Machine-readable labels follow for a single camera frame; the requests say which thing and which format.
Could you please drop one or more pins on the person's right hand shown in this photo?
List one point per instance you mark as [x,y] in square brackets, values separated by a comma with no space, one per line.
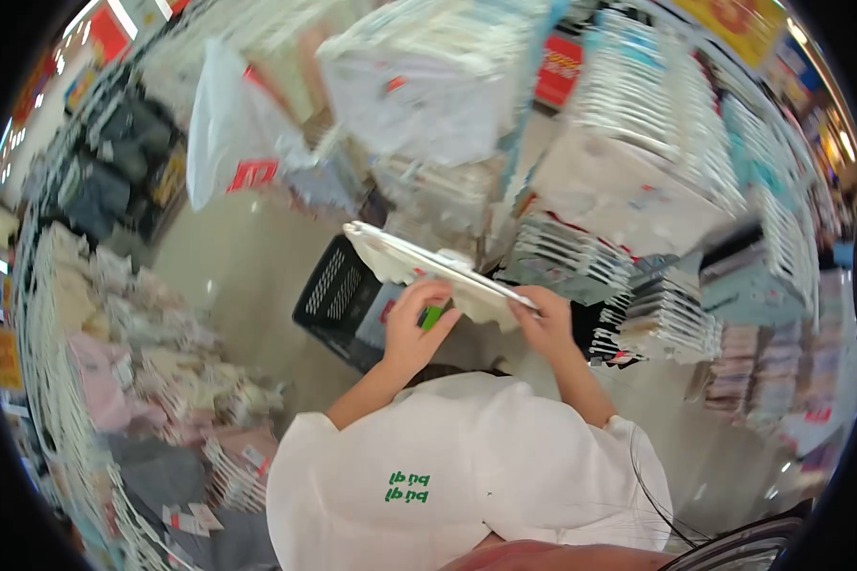
[551,330]

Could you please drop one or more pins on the person's left hand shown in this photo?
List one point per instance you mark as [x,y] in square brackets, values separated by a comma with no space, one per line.
[408,335]

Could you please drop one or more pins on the person's left thumb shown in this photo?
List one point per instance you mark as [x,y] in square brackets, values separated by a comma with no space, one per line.
[445,322]

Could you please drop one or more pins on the person's right fingers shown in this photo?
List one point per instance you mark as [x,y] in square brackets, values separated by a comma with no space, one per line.
[528,303]

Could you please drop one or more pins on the person's left fingers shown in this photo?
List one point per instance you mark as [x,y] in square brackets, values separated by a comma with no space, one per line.
[425,291]

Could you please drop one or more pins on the small green object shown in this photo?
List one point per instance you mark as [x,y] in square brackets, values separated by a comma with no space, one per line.
[432,317]

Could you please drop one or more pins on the white garment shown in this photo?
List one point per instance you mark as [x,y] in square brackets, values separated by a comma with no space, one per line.
[428,268]

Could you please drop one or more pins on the black plastic shopping basket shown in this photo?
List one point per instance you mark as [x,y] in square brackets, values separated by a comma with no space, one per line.
[343,300]

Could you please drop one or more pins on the person's body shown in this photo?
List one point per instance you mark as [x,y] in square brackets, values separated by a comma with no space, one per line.
[471,457]

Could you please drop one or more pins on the long rack of white hangers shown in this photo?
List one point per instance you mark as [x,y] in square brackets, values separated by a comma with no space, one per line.
[671,214]

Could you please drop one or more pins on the rack of hanging white garments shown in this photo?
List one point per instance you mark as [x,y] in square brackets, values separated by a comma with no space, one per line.
[414,93]

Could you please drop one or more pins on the red sign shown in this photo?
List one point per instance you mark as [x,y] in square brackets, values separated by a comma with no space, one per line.
[558,70]

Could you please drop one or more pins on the white plastic bag red print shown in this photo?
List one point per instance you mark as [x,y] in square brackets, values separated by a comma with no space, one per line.
[236,128]

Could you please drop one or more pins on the rack of pastel baby clothes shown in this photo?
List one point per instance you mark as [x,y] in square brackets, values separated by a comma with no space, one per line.
[150,371]

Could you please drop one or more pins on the rack of dark clothes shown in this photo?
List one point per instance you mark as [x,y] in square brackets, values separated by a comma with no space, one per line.
[125,157]

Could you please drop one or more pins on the yellow hanging sign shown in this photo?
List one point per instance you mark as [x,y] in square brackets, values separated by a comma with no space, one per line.
[735,25]

